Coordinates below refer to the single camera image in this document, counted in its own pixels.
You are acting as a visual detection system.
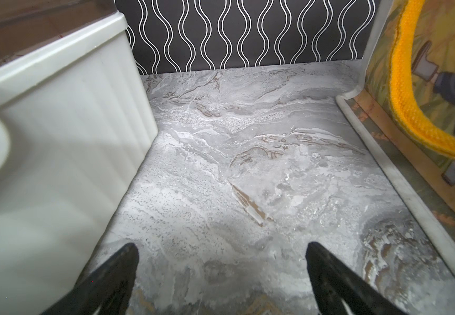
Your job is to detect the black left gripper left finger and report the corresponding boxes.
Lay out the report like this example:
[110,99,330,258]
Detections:
[43,243,139,314]

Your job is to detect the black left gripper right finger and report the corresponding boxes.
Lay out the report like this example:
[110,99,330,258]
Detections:
[306,241,404,314]

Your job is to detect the white tote bag yellow handles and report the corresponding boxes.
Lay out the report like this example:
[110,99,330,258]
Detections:
[333,1,455,277]

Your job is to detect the white storage box brown lid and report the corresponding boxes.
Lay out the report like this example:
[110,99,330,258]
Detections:
[0,1,158,314]

